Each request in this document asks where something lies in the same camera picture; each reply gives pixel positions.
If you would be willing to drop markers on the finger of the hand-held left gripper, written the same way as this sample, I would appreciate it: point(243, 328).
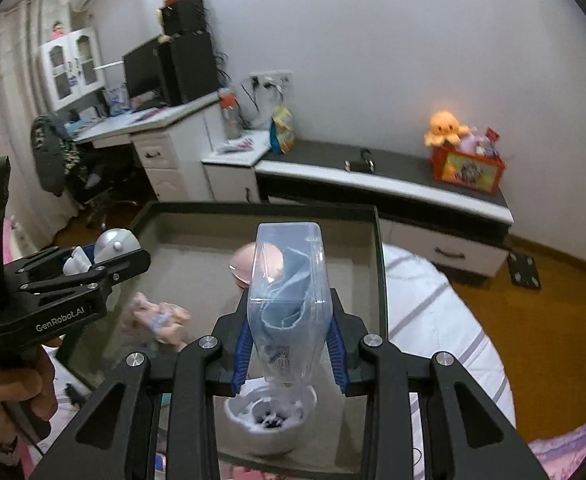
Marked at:
point(33, 262)
point(118, 267)

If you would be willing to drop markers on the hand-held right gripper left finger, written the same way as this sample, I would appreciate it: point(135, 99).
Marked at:
point(243, 355)

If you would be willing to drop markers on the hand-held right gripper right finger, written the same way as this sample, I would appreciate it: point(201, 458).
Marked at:
point(336, 355)

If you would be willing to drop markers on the white grey blender lid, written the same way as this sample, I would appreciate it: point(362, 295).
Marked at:
point(115, 245)

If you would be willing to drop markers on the pale pink-haired doll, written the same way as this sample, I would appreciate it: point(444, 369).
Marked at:
point(158, 320)

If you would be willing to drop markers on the blue translucent plastic case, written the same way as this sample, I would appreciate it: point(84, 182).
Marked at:
point(288, 285)

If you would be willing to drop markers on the large pink black-rimmed box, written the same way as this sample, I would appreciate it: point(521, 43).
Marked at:
point(198, 240)

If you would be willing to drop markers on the white rounded container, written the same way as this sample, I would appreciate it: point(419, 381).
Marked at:
point(268, 440)

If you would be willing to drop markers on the pink round case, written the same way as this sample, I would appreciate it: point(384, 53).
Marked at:
point(239, 265)

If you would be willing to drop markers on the person's left hand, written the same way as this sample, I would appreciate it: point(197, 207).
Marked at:
point(23, 385)

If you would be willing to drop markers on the black office chair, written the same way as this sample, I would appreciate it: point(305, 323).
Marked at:
point(93, 180)

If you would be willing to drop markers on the grey patterned clothing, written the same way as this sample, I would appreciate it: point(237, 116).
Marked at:
point(48, 155)

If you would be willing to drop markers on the white desk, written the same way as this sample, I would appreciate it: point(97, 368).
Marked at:
point(173, 160)

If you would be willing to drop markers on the white nightstand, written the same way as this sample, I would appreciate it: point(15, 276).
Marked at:
point(228, 180)

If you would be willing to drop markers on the black keyboard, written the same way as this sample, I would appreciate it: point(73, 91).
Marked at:
point(148, 103)

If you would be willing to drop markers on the flat printed packet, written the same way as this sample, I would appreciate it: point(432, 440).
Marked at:
point(235, 145)

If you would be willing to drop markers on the blue and white box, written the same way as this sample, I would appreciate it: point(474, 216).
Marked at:
point(115, 97)

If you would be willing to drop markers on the beige curtain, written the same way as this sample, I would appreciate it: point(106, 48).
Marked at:
point(3, 85)

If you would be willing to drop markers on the bottle with red cap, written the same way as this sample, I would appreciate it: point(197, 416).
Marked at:
point(230, 115)

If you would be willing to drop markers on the small black bag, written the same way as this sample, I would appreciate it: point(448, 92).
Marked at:
point(360, 164)

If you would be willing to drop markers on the low black-topped cabinet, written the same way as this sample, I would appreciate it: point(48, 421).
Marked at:
point(403, 170)

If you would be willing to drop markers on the black computer monitor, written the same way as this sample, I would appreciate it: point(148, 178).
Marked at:
point(140, 70)

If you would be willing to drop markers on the black floor scale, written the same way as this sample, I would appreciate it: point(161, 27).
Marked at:
point(523, 270)

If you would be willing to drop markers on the black computer tower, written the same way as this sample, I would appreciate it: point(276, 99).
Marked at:
point(188, 70)

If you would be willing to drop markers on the colourful snack bag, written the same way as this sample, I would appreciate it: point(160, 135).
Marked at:
point(283, 132)

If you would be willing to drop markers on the red printed box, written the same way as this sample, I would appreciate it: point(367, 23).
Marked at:
point(465, 170)

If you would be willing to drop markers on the white glass-door cabinet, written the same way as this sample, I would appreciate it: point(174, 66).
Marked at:
point(73, 40)

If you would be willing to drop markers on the small pink doll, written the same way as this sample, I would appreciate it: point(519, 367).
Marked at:
point(58, 30)

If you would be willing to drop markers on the small beige figurine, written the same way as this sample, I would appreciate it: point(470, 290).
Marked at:
point(163, 37)

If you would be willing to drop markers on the orange octopus plush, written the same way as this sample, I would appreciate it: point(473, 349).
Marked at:
point(445, 127)

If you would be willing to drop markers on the pink plush toy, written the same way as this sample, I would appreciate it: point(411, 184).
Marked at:
point(475, 142)

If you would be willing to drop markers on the pink printed cloth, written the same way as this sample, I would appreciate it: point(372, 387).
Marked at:
point(573, 455)

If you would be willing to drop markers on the black box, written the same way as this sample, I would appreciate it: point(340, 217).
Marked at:
point(183, 15)

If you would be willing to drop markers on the white wall outlet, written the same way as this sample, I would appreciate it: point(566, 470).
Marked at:
point(278, 78)

